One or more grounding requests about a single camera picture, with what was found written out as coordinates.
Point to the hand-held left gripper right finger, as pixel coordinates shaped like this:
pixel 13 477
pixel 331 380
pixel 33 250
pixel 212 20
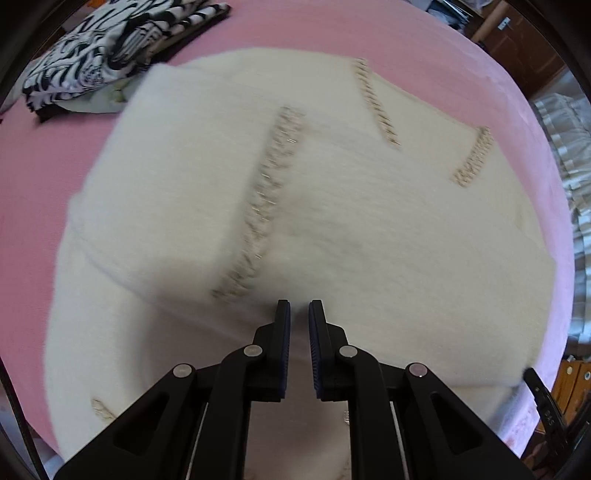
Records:
pixel 315 355

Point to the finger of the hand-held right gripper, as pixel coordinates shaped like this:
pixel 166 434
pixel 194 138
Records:
pixel 540 392

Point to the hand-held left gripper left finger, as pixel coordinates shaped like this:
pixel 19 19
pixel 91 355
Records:
pixel 285 355

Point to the white fuzzy cardigan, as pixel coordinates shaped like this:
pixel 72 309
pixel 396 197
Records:
pixel 369 230

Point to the wooden drawer cabinet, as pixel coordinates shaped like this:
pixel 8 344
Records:
pixel 572 383

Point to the pink bed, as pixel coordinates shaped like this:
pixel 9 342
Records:
pixel 46 161

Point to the wooden door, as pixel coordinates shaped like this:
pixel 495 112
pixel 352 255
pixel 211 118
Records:
pixel 521 46

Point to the black white printed garment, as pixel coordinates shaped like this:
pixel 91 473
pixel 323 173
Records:
pixel 92 50

